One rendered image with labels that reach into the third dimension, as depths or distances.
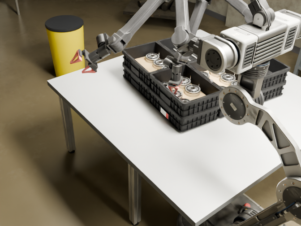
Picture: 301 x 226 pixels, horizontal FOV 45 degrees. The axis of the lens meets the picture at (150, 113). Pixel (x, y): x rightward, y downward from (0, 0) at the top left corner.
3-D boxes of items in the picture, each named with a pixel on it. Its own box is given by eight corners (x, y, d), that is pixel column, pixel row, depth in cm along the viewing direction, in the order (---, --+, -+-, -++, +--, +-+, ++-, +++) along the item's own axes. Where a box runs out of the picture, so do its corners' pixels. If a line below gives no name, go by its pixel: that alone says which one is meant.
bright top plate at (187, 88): (203, 89, 239) (203, 89, 239) (192, 95, 234) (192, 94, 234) (192, 83, 246) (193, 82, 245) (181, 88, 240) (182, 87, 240)
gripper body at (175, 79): (168, 84, 225) (169, 74, 221) (173, 76, 233) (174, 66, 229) (178, 86, 224) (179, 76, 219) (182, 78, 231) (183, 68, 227)
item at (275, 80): (286, 82, 258) (291, 68, 251) (255, 93, 245) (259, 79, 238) (247, 58, 285) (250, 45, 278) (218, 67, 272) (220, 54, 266)
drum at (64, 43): (77, 62, 440) (72, 12, 403) (94, 76, 415) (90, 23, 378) (47, 72, 420) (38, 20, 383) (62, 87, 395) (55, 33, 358)
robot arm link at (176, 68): (176, 66, 217) (183, 63, 220) (169, 61, 221) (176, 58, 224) (175, 76, 221) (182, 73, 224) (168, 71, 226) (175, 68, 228)
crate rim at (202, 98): (223, 94, 227) (223, 90, 225) (183, 107, 214) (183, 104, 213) (186, 66, 254) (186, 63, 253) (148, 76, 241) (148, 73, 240)
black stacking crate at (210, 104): (220, 106, 232) (223, 91, 226) (182, 120, 220) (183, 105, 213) (184, 78, 260) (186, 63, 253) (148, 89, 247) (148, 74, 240)
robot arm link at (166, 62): (180, 53, 215) (189, 56, 222) (167, 46, 222) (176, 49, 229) (171, 71, 219) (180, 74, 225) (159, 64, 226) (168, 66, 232)
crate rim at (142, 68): (186, 66, 254) (186, 63, 253) (148, 76, 242) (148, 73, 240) (156, 43, 281) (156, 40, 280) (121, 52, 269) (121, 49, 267)
